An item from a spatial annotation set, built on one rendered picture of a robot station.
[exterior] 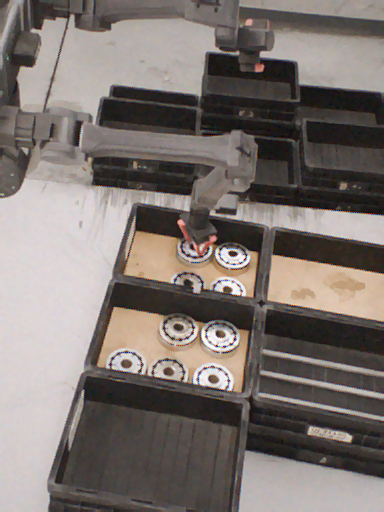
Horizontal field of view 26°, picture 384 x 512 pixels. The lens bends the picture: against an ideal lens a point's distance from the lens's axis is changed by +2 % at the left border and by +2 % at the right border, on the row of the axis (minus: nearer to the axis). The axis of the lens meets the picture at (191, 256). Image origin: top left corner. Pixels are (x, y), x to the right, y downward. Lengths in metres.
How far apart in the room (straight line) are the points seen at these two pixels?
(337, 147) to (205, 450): 1.76
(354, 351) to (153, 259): 0.61
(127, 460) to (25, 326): 0.57
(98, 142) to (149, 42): 3.10
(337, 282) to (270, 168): 1.13
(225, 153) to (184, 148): 0.08
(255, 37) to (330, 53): 2.63
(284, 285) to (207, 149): 0.75
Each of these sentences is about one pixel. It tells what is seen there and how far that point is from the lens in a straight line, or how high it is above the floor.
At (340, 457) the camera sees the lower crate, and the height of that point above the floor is 0.76.
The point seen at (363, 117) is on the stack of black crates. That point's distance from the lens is 3.79.
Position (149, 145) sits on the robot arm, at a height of 1.47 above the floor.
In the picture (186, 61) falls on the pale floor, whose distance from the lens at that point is 4.64.
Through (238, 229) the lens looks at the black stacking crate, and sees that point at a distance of 2.33.
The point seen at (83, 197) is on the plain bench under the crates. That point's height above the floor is 0.70.
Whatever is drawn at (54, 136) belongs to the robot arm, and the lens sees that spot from 1.70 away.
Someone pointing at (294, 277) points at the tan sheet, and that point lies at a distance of 2.33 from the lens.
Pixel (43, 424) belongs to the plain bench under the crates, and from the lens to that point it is 2.13.
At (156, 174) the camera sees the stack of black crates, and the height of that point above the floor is 0.48.
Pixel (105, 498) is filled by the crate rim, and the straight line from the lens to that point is 1.77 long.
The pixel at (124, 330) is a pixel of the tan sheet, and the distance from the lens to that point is 2.14.
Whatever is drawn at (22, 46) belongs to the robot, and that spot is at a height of 1.49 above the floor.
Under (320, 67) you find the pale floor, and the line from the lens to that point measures 4.78.
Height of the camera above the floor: 2.50
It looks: 46 degrees down
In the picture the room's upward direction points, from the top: 8 degrees clockwise
